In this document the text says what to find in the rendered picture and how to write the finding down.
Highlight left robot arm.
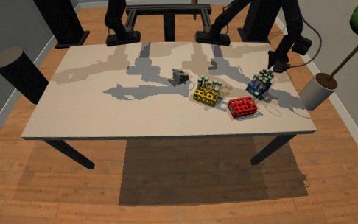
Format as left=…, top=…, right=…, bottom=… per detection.
left=197, top=0, right=312, bottom=74

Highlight red tube rack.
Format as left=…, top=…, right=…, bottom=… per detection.
left=228, top=97, right=258, bottom=118

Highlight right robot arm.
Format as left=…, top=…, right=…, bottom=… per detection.
left=105, top=0, right=139, bottom=43

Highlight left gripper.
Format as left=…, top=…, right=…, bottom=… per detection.
left=267, top=45, right=289, bottom=70

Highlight yellow tube rack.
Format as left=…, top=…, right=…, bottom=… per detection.
left=193, top=85, right=220, bottom=107

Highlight blue tube rack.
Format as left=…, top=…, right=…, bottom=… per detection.
left=246, top=81, right=272, bottom=96

